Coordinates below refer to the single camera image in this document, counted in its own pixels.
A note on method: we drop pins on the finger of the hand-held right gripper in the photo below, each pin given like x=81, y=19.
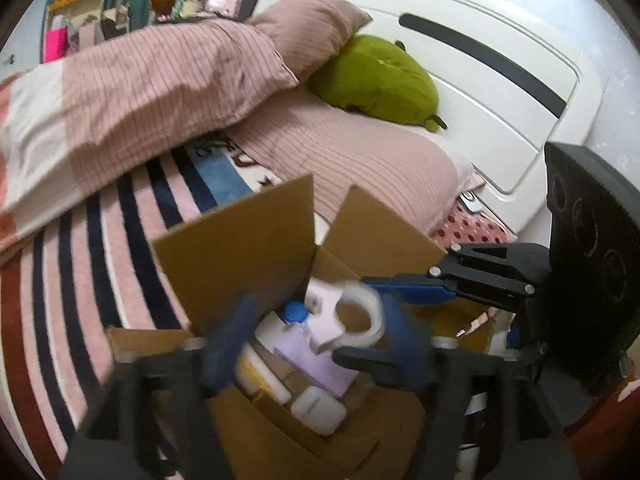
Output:
x=360, y=362
x=410, y=291

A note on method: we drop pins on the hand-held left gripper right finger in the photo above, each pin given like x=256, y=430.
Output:
x=407, y=340

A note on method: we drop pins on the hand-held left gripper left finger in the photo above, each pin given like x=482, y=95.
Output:
x=227, y=347

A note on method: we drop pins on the white tube gold cap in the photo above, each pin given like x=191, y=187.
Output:
x=262, y=375

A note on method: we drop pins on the purple rectangular box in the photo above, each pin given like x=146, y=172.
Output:
x=315, y=370

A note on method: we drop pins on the white bottle blue cap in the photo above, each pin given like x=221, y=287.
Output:
x=275, y=332

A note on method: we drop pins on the white rounded case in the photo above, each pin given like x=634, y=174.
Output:
x=320, y=410

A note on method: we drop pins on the brown cardboard box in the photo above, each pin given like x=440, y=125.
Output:
x=235, y=260

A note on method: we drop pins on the pink polka dot sheet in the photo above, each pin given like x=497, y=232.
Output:
x=475, y=230

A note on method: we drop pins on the pink ribbed pillow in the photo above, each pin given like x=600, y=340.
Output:
x=310, y=30
x=360, y=160

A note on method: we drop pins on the striped fleece blanket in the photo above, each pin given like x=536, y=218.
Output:
x=100, y=270

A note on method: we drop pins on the white bed headboard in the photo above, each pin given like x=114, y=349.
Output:
x=475, y=110

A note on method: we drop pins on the green plush toy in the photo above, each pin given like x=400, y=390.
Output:
x=380, y=80

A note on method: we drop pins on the striped pink grey duvet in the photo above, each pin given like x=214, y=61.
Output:
x=150, y=100

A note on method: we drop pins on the bright pink bag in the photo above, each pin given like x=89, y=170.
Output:
x=55, y=45

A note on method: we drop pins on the brown plush toy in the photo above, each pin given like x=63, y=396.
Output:
x=162, y=2

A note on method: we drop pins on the yellow white shelf unit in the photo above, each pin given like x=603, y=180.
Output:
x=75, y=2

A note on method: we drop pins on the metal bed bracket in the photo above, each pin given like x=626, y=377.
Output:
x=472, y=201

